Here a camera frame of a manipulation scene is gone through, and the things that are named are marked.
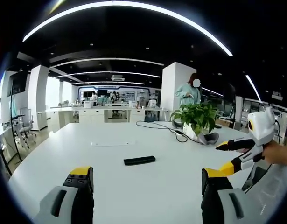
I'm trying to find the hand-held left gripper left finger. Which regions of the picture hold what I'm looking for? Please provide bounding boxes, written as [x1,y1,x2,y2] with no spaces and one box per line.
[33,166,95,224]

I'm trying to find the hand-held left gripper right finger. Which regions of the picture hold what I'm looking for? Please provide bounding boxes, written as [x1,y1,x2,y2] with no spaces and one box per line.
[201,167,251,224]

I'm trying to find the black remote control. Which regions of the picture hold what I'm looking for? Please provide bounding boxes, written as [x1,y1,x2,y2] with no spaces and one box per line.
[123,155,156,166]

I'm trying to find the person's right hand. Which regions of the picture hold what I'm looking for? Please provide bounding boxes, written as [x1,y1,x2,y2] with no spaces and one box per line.
[262,141,287,168]

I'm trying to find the grey headphones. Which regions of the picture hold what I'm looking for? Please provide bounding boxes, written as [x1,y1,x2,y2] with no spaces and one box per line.
[198,132,220,146]

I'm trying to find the green potted plant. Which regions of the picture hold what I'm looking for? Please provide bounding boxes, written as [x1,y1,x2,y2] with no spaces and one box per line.
[170,101,220,140]

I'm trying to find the grey office chair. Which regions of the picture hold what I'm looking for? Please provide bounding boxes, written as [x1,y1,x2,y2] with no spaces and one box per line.
[14,107,37,149]

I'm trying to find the white cabinet counter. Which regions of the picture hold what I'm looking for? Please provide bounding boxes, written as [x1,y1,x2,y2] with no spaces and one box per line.
[37,106,170,128]

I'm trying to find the black cable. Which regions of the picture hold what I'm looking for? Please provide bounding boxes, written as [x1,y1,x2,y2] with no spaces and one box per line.
[136,120,202,143]

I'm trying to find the wall-mounted black monitor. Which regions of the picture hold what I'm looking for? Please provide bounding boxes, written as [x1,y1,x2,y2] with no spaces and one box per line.
[9,71,28,94]

